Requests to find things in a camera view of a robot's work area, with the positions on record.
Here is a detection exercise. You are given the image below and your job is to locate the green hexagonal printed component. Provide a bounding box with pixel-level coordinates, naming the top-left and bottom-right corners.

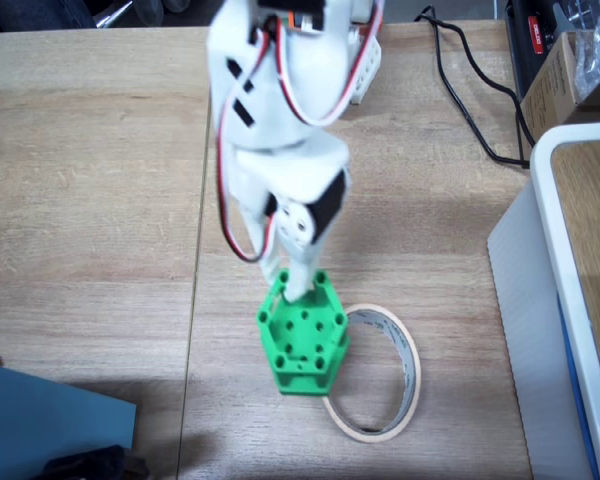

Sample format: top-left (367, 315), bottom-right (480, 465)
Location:
top-left (256, 268), bottom-right (352, 399)

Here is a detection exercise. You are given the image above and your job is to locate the beige tape roll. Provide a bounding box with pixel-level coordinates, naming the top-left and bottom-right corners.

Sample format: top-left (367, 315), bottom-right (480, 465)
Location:
top-left (322, 303), bottom-right (422, 444)

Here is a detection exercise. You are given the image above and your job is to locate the white corrugated panel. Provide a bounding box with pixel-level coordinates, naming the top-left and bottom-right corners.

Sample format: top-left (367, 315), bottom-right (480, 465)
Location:
top-left (487, 179), bottom-right (599, 480)

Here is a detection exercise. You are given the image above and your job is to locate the shiny metal bar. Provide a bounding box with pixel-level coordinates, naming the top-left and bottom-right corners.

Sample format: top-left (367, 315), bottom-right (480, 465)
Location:
top-left (93, 0), bottom-right (134, 27)

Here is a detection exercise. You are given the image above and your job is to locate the white shelf riser wooden top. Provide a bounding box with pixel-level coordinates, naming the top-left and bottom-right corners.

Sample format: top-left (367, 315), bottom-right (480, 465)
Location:
top-left (529, 122), bottom-right (600, 480)

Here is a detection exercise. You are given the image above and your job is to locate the black device red label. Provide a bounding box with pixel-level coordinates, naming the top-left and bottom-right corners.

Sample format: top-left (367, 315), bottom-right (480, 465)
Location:
top-left (503, 0), bottom-right (600, 99)

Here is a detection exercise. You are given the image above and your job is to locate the brown cardboard box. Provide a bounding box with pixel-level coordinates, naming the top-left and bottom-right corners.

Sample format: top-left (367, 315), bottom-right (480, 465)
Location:
top-left (519, 30), bottom-right (600, 144)

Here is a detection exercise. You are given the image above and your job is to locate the black object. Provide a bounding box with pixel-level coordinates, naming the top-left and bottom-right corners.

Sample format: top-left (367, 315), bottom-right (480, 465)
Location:
top-left (42, 443), bottom-right (151, 480)

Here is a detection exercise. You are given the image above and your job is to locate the blue-grey box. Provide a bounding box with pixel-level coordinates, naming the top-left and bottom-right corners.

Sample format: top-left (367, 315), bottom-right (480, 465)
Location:
top-left (0, 362), bottom-right (138, 480)

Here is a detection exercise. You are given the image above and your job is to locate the dark blue fabric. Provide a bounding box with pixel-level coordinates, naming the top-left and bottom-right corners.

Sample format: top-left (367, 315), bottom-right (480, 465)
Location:
top-left (0, 0), bottom-right (97, 32)

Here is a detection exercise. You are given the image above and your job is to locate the clear plastic bag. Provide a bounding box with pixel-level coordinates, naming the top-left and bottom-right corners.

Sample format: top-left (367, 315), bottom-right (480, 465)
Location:
top-left (572, 0), bottom-right (600, 101)

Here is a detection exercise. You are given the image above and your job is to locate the black power cable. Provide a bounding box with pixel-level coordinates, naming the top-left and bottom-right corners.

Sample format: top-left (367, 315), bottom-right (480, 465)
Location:
top-left (413, 4), bottom-right (531, 169)

